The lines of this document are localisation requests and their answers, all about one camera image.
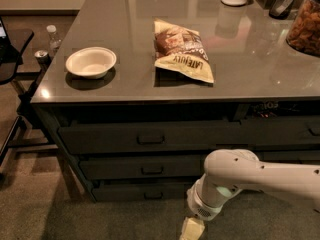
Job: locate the yellow brown chip bag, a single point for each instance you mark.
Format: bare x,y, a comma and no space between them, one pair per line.
180,49

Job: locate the black container with scoop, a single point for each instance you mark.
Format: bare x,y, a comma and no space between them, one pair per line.
280,9

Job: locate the clear plastic water bottle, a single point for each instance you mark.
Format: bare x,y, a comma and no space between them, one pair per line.
54,38

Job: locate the drawer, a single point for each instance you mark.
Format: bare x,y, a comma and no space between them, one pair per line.
280,131
310,157
142,191
141,167
148,136

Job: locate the silver soda can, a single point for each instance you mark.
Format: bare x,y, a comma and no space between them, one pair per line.
43,59

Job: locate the white paper bowl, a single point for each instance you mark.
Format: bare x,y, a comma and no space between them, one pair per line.
91,63

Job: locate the dark drawer cabinet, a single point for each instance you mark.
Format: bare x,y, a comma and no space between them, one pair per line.
257,75

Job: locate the black side chair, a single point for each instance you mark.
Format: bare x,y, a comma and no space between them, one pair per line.
25,84

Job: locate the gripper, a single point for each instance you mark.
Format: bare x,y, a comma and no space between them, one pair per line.
200,208

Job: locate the glass jar of snacks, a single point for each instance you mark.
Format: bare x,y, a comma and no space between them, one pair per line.
304,34

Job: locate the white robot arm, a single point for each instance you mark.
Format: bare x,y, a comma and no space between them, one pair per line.
227,172

